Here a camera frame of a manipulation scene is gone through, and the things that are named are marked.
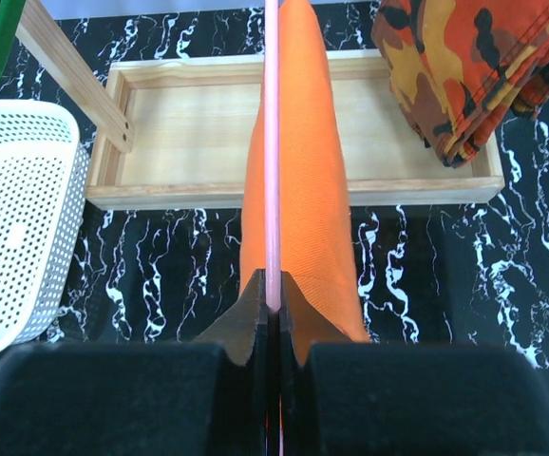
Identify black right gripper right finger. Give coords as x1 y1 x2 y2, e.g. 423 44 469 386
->
279 274 549 455

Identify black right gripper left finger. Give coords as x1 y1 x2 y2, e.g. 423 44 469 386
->
0 271 268 455

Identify pink wire hanger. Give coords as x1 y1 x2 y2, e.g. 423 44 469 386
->
263 1 283 455

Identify camouflage orange trousers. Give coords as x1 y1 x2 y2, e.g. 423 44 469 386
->
371 0 549 168

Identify wooden clothes rack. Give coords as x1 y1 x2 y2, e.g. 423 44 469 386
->
0 0 505 210

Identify white perforated plastic basket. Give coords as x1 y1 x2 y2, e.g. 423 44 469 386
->
0 100 90 352

